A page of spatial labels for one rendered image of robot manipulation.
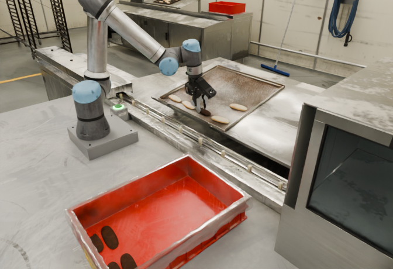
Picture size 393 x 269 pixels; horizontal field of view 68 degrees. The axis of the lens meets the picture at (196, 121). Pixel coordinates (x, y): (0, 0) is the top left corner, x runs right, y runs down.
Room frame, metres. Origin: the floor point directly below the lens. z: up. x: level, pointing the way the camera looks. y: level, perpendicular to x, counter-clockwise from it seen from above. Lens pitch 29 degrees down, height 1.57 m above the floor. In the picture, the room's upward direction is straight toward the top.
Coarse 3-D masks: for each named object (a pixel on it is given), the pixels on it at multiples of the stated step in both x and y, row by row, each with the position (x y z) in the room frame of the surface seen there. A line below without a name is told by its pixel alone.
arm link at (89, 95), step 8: (88, 80) 1.22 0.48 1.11; (80, 88) 1.14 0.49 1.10; (88, 88) 1.14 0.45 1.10; (96, 88) 1.15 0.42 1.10; (80, 96) 1.11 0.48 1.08; (88, 96) 1.11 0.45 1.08; (96, 96) 1.14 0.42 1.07; (104, 96) 1.21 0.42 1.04; (80, 104) 1.11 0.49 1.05; (88, 104) 1.11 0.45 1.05; (96, 104) 1.13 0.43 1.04; (80, 112) 1.11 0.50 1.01; (88, 112) 1.11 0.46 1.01; (96, 112) 1.13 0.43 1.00
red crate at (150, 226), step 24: (168, 192) 0.82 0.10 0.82; (192, 192) 0.82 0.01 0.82; (120, 216) 0.70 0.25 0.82; (144, 216) 0.70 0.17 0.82; (168, 216) 0.70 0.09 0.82; (192, 216) 0.70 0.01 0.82; (240, 216) 0.67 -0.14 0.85; (120, 240) 0.61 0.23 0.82; (144, 240) 0.61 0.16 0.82; (168, 240) 0.61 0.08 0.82; (216, 240) 0.60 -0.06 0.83; (120, 264) 0.53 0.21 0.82
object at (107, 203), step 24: (168, 168) 0.86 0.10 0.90; (192, 168) 0.89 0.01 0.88; (120, 192) 0.73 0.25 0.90; (144, 192) 0.79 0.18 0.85; (216, 192) 0.79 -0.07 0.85; (240, 192) 0.71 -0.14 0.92; (72, 216) 0.61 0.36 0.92; (96, 216) 0.68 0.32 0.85; (216, 216) 0.61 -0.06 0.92; (192, 240) 0.54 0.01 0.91; (96, 264) 0.46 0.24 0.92; (144, 264) 0.46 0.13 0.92; (168, 264) 0.48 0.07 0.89
